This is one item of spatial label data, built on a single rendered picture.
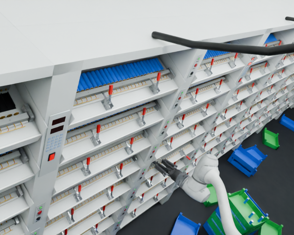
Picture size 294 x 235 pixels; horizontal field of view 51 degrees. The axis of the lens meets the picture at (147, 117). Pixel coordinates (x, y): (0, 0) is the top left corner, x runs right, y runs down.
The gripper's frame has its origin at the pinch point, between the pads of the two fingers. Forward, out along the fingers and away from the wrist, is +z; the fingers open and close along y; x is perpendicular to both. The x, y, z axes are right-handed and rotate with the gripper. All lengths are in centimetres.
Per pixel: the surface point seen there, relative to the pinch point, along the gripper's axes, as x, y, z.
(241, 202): 49, -74, -46
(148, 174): 7.9, 6.8, -2.6
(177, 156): 7.8, -24.8, -2.4
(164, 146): -12.2, -0.8, -3.1
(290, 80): -11, -233, -3
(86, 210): 7, 57, -2
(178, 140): -11.9, -15.1, -3.5
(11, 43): -92, 99, -9
